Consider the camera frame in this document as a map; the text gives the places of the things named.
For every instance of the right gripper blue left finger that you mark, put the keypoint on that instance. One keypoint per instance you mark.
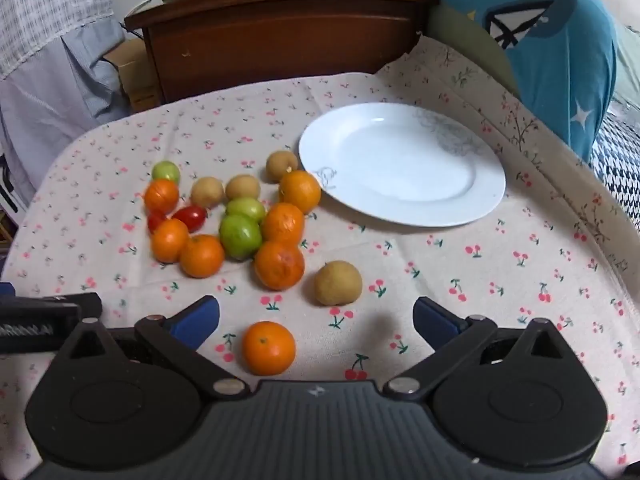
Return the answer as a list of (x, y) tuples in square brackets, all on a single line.
[(173, 343)]

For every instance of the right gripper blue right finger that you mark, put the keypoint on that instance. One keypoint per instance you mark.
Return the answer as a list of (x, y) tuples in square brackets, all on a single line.
[(455, 341)]

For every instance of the orange tangerine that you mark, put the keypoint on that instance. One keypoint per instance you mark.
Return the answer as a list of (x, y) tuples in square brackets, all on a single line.
[(300, 189), (162, 195), (202, 256), (268, 348), (279, 266), (284, 223), (168, 240)]

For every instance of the orange tangerine front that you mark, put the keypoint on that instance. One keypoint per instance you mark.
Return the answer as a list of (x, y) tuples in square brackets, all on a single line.
[(268, 348)]

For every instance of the green tomato large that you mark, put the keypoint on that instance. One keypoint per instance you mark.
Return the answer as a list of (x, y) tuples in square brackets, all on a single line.
[(240, 236)]

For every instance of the red cherry tomato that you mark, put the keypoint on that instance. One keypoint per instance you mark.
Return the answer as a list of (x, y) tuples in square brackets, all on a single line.
[(193, 217), (154, 220)]

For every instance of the brown longan large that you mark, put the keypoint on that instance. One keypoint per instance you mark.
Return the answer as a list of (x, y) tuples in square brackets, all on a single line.
[(337, 283)]

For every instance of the green tomato small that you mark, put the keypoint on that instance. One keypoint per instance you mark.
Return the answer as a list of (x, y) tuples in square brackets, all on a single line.
[(248, 207)]

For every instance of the cherry print tablecloth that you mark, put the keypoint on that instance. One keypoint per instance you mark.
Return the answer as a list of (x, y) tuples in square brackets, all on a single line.
[(556, 247)]

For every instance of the green tomato far left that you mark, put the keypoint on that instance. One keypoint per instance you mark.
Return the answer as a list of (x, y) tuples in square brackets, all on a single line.
[(166, 170)]

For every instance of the white ceramic plate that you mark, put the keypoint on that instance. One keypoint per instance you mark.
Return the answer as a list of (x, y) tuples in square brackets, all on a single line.
[(403, 164)]

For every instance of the brown cardboard box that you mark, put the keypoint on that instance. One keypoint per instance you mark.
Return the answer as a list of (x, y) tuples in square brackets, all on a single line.
[(135, 74)]

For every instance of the light blue hanging cloth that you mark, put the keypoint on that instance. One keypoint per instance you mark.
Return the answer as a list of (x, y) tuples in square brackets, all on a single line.
[(55, 82)]

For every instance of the blue star pillow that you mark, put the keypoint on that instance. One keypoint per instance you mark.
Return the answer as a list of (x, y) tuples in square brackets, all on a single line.
[(557, 56)]

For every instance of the dark wooden headboard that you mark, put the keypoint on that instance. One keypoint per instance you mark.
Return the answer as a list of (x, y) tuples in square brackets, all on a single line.
[(200, 46)]

